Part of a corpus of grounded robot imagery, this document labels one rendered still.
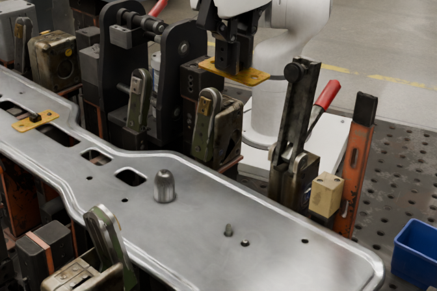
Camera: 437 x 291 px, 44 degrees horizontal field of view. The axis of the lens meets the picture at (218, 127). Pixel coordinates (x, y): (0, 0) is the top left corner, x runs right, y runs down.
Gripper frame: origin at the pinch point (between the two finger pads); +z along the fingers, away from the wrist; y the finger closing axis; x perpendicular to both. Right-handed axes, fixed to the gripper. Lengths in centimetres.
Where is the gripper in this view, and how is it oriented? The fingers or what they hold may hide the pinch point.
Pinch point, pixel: (233, 51)
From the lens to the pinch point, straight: 63.1
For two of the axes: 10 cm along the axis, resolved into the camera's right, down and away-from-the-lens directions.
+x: 7.7, 3.5, -5.4
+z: -0.3, 8.6, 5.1
